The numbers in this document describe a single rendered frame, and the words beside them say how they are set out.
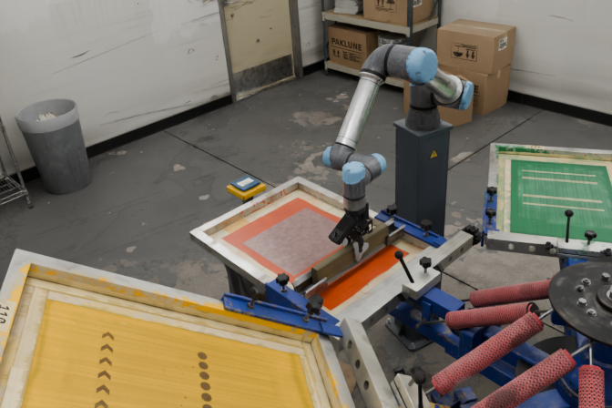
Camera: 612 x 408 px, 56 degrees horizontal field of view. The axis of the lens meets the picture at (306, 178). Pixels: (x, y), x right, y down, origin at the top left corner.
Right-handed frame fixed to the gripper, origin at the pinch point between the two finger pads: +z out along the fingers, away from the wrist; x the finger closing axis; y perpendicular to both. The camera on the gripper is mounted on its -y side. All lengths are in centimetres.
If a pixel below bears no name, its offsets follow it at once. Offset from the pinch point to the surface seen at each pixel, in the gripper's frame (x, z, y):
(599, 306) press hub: -82, -30, -4
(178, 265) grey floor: 170, 101, 14
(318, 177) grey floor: 183, 100, 153
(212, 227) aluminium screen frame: 56, 2, -21
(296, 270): 14.5, 5.4, -13.8
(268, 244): 34.2, 5.3, -10.7
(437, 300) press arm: -37.2, -3.2, -1.5
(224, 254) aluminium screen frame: 37.6, 1.9, -28.4
